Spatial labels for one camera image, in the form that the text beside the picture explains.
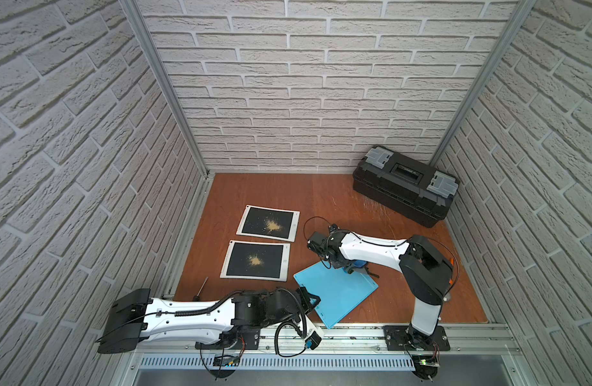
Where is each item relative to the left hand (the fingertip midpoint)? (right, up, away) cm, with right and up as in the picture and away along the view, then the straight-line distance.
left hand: (320, 289), depth 73 cm
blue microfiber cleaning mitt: (+14, +6, +9) cm, 17 cm away
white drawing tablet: (-20, +18, +28) cm, 39 cm away
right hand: (+13, +7, +16) cm, 21 cm away
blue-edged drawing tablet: (+7, -4, +8) cm, 11 cm away
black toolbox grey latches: (+36, +33, +20) cm, 52 cm away
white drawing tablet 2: (-23, +4, +17) cm, 29 cm away
